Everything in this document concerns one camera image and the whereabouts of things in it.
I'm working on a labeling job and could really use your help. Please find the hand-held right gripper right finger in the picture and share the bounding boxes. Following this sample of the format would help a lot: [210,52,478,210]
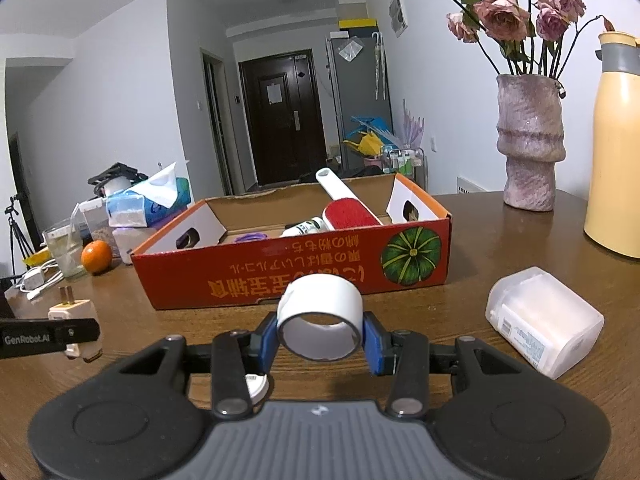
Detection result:
[362,311,523,420]

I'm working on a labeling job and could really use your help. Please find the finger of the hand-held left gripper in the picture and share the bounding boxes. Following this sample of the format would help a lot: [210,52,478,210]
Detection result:
[55,318,101,354]

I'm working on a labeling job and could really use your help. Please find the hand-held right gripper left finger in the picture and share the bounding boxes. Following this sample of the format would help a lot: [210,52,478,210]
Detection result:
[117,312,279,420]

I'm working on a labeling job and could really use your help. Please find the white plug adapter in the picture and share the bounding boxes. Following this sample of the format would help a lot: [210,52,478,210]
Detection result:
[48,285,104,364]

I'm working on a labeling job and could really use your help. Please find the white tape roll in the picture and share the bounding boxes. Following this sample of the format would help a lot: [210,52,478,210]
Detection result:
[276,274,364,362]

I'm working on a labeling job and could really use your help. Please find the orange cardboard box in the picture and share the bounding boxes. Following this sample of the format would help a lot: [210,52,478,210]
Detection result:
[130,172,454,311]

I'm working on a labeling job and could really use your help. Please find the small white bottle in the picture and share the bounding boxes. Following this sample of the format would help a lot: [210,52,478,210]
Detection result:
[279,215,329,239]

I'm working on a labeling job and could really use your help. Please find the white red lint brush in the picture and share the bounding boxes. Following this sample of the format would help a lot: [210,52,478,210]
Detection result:
[314,167,384,234]

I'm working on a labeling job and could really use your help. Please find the white round labelled container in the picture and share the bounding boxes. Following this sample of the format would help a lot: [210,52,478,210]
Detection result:
[244,372,272,404]

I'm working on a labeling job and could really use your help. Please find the orange fruit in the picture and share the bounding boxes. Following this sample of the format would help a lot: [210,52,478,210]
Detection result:
[80,239,114,275]

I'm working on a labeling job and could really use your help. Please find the glass cup with straw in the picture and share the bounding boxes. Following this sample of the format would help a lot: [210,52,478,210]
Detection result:
[42,202,89,281]

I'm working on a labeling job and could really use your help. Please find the white plastic jar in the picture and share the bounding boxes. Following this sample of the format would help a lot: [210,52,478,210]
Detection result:
[112,227,152,264]

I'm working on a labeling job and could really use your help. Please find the black tripod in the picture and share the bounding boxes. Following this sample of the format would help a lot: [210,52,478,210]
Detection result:
[4,194,37,262]

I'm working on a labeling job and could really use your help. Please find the clear food container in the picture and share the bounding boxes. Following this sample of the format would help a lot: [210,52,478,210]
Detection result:
[74,199,115,257]

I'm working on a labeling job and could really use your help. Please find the blue tissue pack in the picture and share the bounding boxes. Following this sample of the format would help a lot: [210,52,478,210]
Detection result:
[105,161,192,229]

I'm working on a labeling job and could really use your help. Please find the black clutter pile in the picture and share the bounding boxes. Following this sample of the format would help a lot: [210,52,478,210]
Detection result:
[88,162,149,197]

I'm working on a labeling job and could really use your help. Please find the translucent white plastic box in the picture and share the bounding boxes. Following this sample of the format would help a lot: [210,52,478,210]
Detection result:
[484,265,605,380]

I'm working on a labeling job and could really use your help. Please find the black bag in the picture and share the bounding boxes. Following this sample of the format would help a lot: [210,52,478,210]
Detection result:
[299,164,392,184]

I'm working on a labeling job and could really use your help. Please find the metal trolley with bottles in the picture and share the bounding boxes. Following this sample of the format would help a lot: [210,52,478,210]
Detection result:
[382,144,429,194]

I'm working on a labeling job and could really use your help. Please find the white flat board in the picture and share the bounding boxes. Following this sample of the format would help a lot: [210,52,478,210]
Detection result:
[455,175,489,194]

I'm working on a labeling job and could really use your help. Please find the blue hangers and yellow bag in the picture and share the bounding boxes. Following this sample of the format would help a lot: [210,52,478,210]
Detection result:
[342,115,397,157]

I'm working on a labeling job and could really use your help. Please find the dark brown door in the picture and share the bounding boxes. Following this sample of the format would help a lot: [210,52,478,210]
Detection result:
[238,49,329,187]

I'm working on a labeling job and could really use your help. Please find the pink feather decoration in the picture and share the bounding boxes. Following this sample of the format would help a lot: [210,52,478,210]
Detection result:
[402,99,426,149]

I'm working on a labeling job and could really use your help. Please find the grey refrigerator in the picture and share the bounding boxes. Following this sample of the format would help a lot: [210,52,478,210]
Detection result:
[325,32,394,172]

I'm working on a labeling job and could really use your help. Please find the pink textured vase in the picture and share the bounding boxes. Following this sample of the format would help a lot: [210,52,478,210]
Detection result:
[495,73,566,213]

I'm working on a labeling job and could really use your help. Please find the white folded umbrellas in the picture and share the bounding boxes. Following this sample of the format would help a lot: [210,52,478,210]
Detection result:
[372,31,389,101]

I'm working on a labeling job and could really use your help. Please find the yellow thermos jug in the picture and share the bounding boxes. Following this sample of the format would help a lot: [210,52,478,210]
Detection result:
[583,31,640,260]

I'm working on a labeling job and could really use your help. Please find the yellow black flat box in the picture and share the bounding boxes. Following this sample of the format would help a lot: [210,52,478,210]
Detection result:
[337,17,379,39]

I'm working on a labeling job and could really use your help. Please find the dried pink rose bouquet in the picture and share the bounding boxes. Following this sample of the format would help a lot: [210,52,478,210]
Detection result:
[360,0,617,99]

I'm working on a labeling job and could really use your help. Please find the white charger with cable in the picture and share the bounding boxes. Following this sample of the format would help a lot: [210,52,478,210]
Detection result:
[17,259,64,302]

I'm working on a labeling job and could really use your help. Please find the white wall panel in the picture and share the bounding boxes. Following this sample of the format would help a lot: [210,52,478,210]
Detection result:
[388,0,409,39]

